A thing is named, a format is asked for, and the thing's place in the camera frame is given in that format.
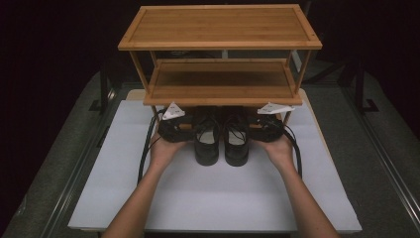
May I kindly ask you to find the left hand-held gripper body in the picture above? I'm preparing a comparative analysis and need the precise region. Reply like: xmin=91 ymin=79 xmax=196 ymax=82
xmin=157 ymin=101 xmax=196 ymax=144

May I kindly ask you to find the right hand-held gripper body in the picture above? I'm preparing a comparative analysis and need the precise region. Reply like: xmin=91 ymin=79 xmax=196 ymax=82
xmin=248 ymin=101 xmax=296 ymax=144

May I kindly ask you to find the black leather shoe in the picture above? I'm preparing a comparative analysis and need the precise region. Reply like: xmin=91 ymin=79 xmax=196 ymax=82
xmin=193 ymin=106 xmax=221 ymax=168
xmin=223 ymin=106 xmax=251 ymax=168

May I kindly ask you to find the wooden three-tier shoe rack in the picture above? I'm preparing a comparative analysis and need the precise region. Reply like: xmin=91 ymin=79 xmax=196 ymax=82
xmin=117 ymin=3 xmax=323 ymax=142

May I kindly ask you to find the person's left hand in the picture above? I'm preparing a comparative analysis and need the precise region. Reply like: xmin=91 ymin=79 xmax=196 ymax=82
xmin=149 ymin=131 xmax=190 ymax=174

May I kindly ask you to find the person's right hand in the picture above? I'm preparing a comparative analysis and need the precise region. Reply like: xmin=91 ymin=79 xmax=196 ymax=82
xmin=257 ymin=132 xmax=295 ymax=175

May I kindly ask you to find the white table mat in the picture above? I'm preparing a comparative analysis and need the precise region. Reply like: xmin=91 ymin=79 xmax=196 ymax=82
xmin=67 ymin=98 xmax=363 ymax=233

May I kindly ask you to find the black metal stand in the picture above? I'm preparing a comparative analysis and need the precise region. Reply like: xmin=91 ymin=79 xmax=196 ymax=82
xmin=354 ymin=62 xmax=380 ymax=115
xmin=88 ymin=62 xmax=117 ymax=115

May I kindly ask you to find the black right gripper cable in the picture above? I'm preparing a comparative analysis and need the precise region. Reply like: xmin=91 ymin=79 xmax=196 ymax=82
xmin=280 ymin=123 xmax=304 ymax=179

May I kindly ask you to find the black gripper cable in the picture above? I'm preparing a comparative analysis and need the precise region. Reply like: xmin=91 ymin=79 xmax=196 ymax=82
xmin=136 ymin=108 xmax=168 ymax=186
xmin=280 ymin=123 xmax=304 ymax=179

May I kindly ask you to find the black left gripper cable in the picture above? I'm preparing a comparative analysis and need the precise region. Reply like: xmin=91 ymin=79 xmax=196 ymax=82
xmin=136 ymin=108 xmax=168 ymax=186

